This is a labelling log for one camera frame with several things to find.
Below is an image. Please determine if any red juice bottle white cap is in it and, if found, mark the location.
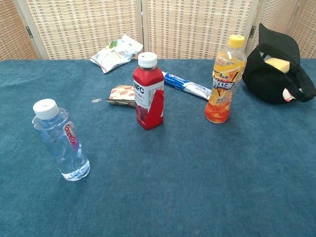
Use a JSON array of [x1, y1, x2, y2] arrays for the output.
[[132, 52, 165, 131]]

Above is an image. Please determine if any orange tea bottle yellow cap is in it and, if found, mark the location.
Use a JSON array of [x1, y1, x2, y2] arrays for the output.
[[204, 34, 247, 124]]

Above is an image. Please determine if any white blue toothpaste tube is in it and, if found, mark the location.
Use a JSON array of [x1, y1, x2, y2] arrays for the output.
[[161, 71, 212, 100]]

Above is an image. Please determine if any beige red snack packet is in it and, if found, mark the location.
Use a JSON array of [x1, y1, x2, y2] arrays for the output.
[[106, 84, 136, 108]]

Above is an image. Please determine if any blue tablecloth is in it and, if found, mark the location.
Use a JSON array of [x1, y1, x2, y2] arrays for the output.
[[0, 58, 316, 237]]

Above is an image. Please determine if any white green snack bag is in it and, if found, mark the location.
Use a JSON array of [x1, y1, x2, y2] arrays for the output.
[[90, 34, 144, 74]]

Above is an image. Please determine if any clear water bottle white cap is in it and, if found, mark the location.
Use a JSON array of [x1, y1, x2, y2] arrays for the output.
[[32, 98, 91, 182]]

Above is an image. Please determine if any woven folding screen panel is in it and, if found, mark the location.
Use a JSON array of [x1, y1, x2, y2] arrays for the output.
[[13, 0, 144, 60], [142, 0, 262, 60], [0, 0, 38, 61], [254, 0, 316, 59]]

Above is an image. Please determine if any black baseball cap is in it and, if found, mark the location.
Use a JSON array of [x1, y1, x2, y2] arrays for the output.
[[242, 23, 316, 104]]

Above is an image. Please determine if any yellow sponge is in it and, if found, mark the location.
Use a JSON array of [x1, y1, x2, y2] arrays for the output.
[[264, 58, 290, 74]]

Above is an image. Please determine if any red white small packet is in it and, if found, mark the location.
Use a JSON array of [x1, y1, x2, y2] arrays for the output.
[[282, 87, 298, 102]]

